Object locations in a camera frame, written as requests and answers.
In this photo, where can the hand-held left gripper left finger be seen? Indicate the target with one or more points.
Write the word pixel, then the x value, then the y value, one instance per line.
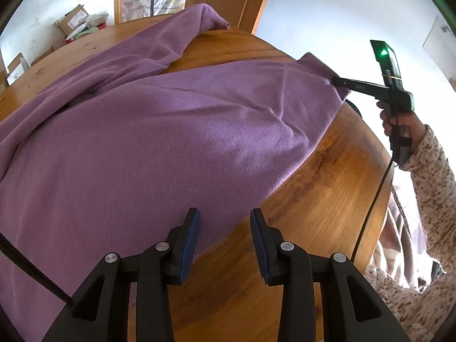
pixel 188 247

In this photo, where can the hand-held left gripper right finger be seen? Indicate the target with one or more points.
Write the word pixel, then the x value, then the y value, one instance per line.
pixel 258 247

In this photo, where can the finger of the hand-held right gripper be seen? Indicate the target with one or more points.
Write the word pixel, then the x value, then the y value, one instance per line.
pixel 359 86

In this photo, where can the purple fleece garment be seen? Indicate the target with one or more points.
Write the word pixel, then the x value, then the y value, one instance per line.
pixel 142 131

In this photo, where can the person's right forearm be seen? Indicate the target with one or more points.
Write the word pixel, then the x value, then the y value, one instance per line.
pixel 434 185

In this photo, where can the person's right hand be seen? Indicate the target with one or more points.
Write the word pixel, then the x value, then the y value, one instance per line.
pixel 415 124

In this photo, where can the person's pink plush pants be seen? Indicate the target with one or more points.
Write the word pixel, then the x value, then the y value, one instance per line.
pixel 400 242

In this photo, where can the person's floral jacket torso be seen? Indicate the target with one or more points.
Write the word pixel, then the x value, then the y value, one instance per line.
pixel 420 310

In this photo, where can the closed brown cardboard box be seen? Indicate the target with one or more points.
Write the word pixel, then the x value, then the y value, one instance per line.
pixel 42 56

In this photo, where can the pile of white green packets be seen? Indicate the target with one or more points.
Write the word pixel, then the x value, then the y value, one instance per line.
pixel 89 28

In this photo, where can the open white box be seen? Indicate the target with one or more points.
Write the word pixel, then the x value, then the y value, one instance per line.
pixel 17 68

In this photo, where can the open labelled cardboard box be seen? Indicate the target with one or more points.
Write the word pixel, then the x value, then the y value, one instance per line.
pixel 71 19

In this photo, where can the white wall panel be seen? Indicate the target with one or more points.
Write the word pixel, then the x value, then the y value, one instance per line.
pixel 440 50

